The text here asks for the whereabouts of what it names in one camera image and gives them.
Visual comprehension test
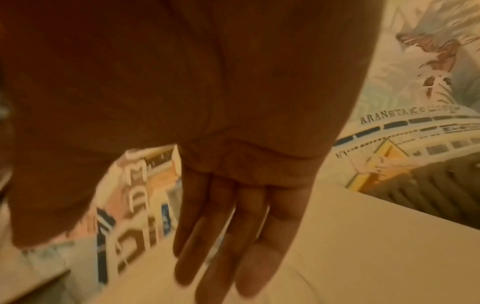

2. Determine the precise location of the person's right hand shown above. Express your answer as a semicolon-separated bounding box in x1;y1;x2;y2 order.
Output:
0;0;380;304

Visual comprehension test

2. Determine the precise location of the cream flat panel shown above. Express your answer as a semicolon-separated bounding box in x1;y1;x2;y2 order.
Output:
84;178;480;304

